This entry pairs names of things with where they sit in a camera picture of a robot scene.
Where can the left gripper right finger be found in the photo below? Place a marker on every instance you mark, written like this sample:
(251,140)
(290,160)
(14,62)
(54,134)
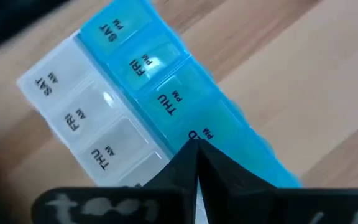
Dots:
(259,205)

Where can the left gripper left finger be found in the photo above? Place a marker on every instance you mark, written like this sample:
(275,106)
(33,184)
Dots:
(154,202)

